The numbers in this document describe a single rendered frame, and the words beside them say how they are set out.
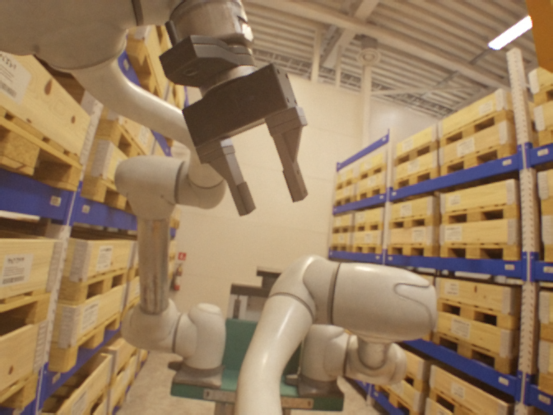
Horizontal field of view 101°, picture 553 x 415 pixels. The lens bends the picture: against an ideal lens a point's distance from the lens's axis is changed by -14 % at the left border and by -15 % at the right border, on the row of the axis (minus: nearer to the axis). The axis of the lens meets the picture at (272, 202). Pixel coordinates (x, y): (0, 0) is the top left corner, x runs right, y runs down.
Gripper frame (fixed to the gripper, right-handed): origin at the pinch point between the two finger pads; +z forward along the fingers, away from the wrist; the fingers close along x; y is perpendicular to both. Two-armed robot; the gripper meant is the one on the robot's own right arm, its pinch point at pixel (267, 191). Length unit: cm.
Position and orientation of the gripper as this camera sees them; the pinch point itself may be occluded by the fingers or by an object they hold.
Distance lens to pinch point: 33.6
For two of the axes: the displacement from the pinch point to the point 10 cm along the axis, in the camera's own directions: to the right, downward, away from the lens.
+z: 3.3, 9.3, 1.6
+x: -8.8, 2.4, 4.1
